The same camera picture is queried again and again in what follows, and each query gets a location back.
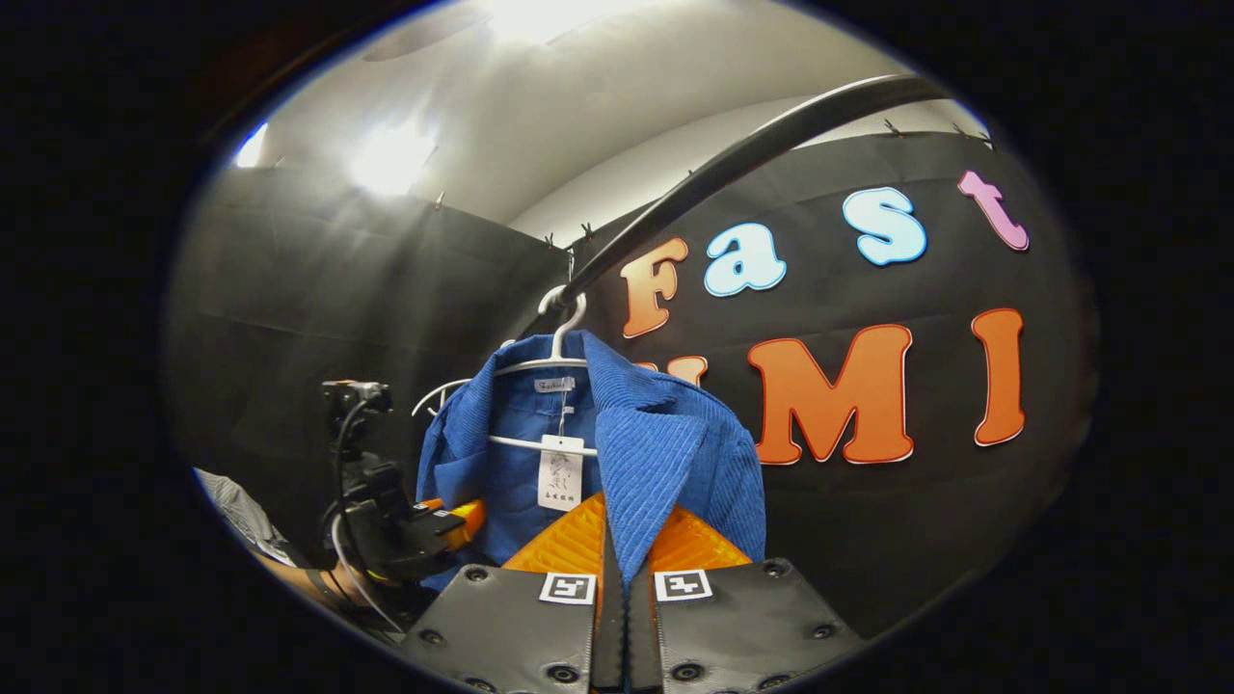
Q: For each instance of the black backdrop cloth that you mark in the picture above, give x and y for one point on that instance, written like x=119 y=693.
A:
x=868 y=540
x=289 y=318

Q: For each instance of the black clothes rail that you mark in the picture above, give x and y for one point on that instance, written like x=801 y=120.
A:
x=733 y=159

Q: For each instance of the small white plastic hanger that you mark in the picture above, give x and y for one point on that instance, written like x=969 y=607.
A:
x=439 y=388

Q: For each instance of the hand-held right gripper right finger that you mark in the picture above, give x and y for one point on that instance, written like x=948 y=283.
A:
x=641 y=641

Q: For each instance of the white paper hang tag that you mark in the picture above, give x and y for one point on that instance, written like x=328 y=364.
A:
x=559 y=477

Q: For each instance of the grey striped cloth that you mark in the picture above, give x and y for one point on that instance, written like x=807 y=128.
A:
x=241 y=511

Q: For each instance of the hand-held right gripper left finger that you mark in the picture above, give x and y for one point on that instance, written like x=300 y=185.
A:
x=609 y=636

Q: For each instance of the large white plastic hanger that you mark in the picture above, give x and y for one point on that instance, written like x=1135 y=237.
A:
x=564 y=337

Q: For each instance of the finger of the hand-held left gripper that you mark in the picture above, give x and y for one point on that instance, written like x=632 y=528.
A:
x=468 y=520

